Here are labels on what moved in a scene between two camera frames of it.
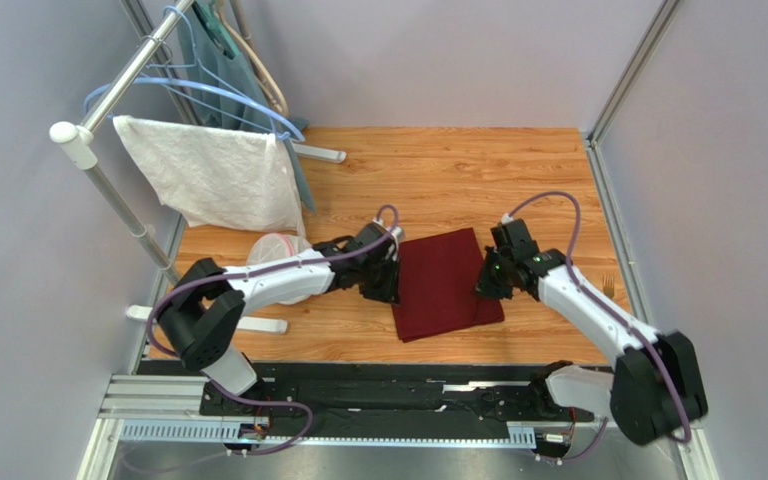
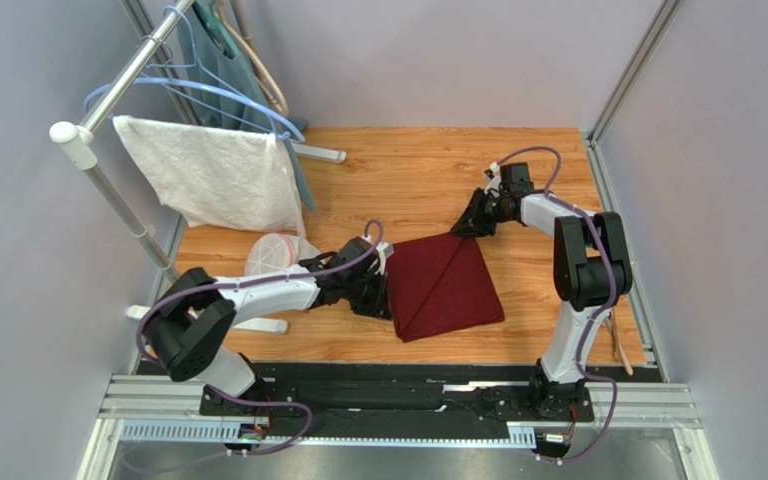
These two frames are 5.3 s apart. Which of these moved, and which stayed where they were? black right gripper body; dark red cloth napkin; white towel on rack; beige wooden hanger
Moved: black right gripper body
Stayed: beige wooden hanger; dark red cloth napkin; white towel on rack
